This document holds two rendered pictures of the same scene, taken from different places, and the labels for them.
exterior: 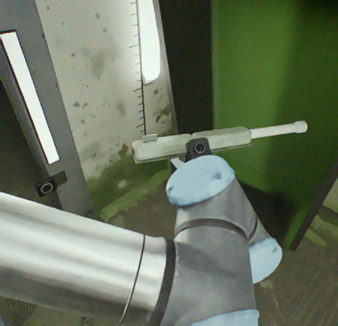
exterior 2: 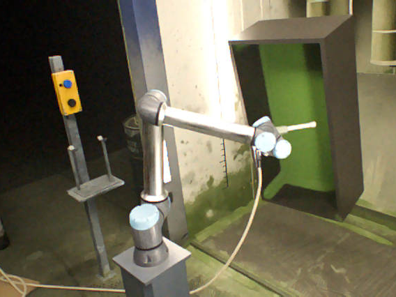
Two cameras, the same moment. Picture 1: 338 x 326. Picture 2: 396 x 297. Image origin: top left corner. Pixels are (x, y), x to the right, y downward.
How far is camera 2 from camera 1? 170 cm
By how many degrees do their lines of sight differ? 19
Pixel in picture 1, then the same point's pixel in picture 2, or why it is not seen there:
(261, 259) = (282, 145)
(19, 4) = (160, 85)
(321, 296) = (385, 274)
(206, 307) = (263, 132)
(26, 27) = not seen: hidden behind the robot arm
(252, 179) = (312, 186)
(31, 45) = not seen: hidden behind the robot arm
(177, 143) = not seen: hidden behind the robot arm
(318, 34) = (320, 83)
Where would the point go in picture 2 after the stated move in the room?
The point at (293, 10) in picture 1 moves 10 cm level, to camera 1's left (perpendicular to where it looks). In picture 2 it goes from (305, 73) to (288, 74)
